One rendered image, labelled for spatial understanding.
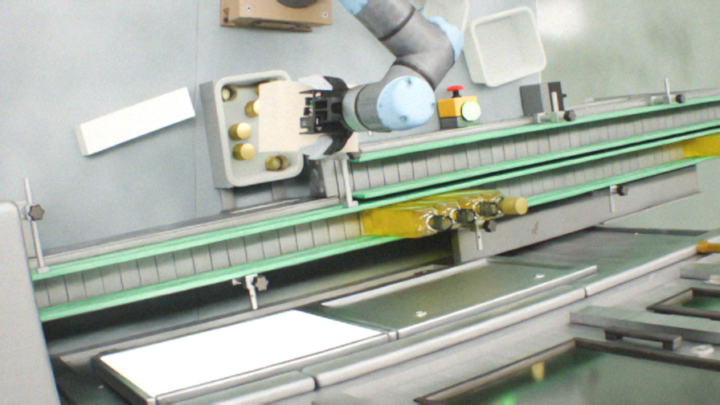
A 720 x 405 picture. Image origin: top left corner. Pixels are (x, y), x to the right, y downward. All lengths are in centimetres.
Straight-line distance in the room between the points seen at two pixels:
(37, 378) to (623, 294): 135
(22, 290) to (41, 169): 141
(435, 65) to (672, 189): 140
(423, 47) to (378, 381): 49
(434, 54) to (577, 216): 106
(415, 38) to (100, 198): 78
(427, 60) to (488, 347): 45
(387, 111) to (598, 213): 118
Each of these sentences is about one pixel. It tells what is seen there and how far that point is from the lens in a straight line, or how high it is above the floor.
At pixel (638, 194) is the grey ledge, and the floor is 88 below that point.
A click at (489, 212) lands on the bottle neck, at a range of 176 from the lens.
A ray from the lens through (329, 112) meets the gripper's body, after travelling 139.
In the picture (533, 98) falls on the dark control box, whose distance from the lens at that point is 231.
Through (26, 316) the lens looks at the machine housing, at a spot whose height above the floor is 213.
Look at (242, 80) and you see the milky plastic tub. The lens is 183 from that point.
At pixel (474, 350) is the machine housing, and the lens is 139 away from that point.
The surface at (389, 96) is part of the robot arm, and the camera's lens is 127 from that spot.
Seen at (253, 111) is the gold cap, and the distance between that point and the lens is 186.
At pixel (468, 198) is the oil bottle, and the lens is 180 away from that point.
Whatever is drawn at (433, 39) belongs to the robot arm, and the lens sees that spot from 133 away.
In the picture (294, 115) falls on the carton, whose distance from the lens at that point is 155.
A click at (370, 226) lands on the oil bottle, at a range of 187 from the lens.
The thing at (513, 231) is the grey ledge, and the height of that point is 88.
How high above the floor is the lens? 250
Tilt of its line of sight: 59 degrees down
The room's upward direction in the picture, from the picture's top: 92 degrees clockwise
